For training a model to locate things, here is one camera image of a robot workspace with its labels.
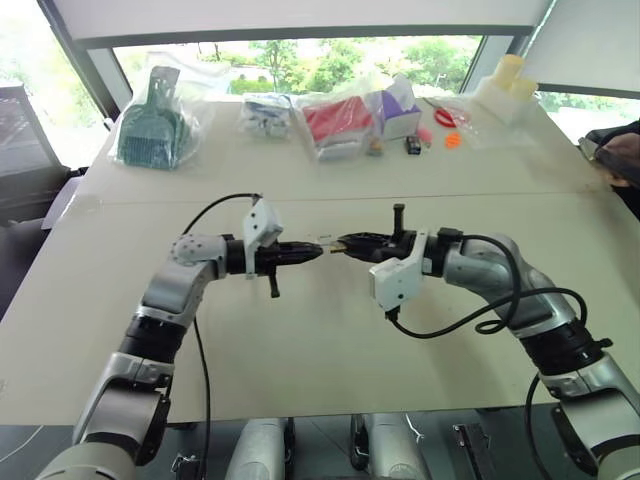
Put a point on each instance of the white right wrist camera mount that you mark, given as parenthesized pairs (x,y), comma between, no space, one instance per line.
(397,280)

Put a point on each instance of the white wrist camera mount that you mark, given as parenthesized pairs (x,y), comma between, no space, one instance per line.
(262,222)
(397,280)

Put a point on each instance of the silver padlock key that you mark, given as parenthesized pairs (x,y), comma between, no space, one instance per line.
(325,237)

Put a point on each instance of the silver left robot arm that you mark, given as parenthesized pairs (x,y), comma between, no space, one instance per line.
(170,290)

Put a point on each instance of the small black box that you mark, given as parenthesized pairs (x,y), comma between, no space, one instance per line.
(414,145)

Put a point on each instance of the dark bag with silver trim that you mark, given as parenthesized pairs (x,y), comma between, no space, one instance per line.
(617,152)

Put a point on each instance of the red box in plastic bag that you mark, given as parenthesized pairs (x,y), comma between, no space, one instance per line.
(335,122)

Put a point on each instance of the silver rounded robot leg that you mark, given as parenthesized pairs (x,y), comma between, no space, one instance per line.
(261,450)
(392,447)

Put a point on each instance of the orange small round piece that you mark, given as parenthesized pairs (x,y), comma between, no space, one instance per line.
(453,142)

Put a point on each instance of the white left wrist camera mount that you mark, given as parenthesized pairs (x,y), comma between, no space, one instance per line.
(262,222)

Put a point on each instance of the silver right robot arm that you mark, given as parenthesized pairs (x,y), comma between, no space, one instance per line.
(480,270)

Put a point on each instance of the purple white box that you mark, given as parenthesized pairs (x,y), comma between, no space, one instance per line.
(397,112)

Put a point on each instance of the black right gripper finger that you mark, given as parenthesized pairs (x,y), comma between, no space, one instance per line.
(365,237)
(362,253)

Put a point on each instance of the small grey yellow object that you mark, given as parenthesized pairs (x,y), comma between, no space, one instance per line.
(376,147)

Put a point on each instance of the black chair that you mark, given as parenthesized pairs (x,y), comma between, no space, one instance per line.
(27,150)

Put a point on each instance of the pink small object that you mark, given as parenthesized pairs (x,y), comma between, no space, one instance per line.
(426,136)

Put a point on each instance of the white blue items plastic bag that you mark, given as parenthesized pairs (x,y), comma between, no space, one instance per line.
(265,115)

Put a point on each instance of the green dustpan in plastic bag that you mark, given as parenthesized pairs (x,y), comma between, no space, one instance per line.
(150,130)

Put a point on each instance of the grey window frame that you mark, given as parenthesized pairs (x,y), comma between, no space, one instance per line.
(300,36)

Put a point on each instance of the black bracket under table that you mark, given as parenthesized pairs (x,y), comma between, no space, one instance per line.
(472,452)

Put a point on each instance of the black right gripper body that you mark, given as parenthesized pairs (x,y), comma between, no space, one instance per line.
(395,245)

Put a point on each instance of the white holder with cream cylinders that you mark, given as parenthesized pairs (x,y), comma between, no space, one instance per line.
(505,90)

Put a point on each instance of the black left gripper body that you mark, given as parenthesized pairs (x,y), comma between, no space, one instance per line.
(272,256)

